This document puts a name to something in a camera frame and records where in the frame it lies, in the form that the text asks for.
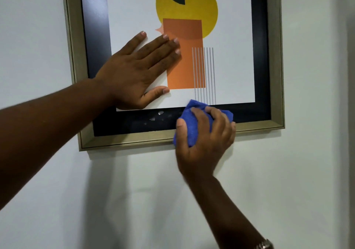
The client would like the person's left hand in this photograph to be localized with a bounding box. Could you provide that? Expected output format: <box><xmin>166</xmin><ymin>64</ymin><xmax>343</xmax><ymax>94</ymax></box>
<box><xmin>94</xmin><ymin>31</ymin><xmax>182</xmax><ymax>111</ymax></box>

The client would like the silver metal wristwatch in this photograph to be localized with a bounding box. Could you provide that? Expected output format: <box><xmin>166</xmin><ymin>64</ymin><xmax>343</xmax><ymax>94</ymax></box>
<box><xmin>255</xmin><ymin>239</ymin><xmax>275</xmax><ymax>249</ymax></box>

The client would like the person's right forearm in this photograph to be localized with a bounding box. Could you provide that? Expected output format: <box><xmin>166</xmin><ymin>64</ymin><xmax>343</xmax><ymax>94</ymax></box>
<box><xmin>184</xmin><ymin>175</ymin><xmax>268</xmax><ymax>249</ymax></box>

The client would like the person's left forearm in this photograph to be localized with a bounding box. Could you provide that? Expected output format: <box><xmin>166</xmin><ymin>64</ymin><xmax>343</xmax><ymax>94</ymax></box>
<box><xmin>0</xmin><ymin>78</ymin><xmax>117</xmax><ymax>211</ymax></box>

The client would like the framed abstract art picture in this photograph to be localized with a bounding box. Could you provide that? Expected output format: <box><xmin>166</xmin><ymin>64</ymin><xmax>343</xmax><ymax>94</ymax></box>
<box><xmin>62</xmin><ymin>0</ymin><xmax>285</xmax><ymax>152</ymax></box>

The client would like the blue microfiber cloth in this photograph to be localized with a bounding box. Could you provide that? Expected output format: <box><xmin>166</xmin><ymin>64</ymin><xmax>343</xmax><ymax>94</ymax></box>
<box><xmin>173</xmin><ymin>99</ymin><xmax>234</xmax><ymax>148</ymax></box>

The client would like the person's right hand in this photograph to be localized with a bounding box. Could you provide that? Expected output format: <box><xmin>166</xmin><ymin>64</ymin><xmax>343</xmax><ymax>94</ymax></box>
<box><xmin>175</xmin><ymin>106</ymin><xmax>237</xmax><ymax>180</ymax></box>

